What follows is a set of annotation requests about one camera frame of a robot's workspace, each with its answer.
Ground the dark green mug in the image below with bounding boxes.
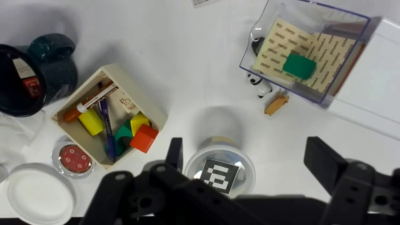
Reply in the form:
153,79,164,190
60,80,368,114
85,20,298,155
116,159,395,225
0,33,80,118

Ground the yellow cylinder block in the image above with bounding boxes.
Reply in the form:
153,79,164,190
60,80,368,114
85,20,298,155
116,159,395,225
78,108,105,138

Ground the white box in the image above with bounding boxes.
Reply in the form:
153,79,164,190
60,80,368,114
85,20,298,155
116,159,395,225
326,16,400,141

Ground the white red marker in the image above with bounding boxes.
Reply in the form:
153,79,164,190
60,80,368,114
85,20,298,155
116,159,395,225
61,83,120,124

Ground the red white lid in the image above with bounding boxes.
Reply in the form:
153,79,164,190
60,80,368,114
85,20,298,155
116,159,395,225
51,136,96,179

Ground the clear container with tag lid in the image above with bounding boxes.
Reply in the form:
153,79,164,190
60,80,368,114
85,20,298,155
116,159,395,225
184,141,256,199

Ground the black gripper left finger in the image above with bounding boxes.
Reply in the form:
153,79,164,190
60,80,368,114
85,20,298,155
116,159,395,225
80,136,218,225

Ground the small wooden piece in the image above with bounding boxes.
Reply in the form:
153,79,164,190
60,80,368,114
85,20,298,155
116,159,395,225
264,93,290,118

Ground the white plate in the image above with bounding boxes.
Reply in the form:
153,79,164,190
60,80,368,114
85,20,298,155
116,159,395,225
5,161,78,225

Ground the purple pen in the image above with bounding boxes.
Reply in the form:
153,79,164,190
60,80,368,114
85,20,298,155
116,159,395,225
98,98,118,161

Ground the clear plastic box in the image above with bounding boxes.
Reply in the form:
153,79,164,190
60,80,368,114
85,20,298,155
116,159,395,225
238,0,373,109

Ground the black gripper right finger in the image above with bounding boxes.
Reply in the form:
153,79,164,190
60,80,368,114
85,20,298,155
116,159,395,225
304,135,400,225

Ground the orange cube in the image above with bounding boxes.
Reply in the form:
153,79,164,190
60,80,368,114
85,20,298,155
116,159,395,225
129,124,160,155

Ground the green rounded block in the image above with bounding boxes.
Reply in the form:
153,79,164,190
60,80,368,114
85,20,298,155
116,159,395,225
281,51,318,81

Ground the beige patterned paper sheet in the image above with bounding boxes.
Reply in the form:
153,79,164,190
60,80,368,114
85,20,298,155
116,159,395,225
253,18,358,95

